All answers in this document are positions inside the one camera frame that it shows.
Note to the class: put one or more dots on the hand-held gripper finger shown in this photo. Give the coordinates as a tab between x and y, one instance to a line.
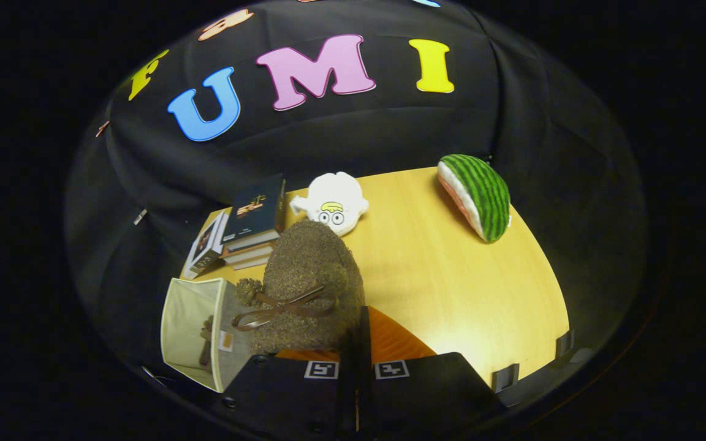
350	352
365	343

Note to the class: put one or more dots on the brown fuzzy shoe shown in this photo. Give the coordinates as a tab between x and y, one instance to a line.
206	346
310	257

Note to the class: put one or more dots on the grey fabric storage box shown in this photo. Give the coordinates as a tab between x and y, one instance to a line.
187	318

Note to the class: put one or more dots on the thin brown book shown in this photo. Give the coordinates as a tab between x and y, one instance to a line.
249	262

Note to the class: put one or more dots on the brown cover book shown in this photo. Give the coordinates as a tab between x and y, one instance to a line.
249	251

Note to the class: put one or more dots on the white plush toy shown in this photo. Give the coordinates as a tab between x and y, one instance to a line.
334	193

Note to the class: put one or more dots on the dark blue cover book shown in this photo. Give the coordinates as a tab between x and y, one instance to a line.
255	211

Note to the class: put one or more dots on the white portrait cover book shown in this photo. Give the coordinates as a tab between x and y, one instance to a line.
206	242

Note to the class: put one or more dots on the watermelon slice plush toy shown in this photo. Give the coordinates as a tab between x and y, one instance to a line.
482	190

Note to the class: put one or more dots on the pink clothes peg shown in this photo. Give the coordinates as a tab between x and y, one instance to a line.
103	128

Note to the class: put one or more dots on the black table edge bracket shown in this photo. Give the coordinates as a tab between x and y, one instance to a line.
506	378
564	344

